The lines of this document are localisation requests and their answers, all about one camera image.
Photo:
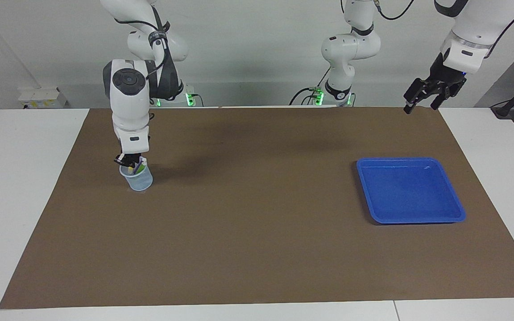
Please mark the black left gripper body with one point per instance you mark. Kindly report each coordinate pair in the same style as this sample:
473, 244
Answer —
444, 78

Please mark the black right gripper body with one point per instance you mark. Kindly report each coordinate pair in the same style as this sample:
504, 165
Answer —
132, 157

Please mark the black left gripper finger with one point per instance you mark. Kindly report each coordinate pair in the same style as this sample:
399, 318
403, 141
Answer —
440, 99
413, 96

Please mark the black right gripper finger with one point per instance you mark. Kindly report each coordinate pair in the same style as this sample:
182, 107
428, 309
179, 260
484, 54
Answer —
135, 164
122, 163

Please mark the purple pen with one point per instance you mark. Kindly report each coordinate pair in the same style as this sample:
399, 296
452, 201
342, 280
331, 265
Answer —
143, 161

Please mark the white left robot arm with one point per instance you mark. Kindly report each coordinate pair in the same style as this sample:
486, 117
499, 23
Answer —
475, 22

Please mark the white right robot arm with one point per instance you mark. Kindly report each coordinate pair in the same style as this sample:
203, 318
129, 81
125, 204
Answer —
130, 98

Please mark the translucent light blue cup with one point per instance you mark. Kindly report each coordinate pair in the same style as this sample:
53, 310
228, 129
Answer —
141, 183

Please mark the blue plastic tray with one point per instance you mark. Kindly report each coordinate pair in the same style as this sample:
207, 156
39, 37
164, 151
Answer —
408, 196

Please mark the brown table mat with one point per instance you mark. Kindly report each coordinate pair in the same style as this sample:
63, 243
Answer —
257, 223

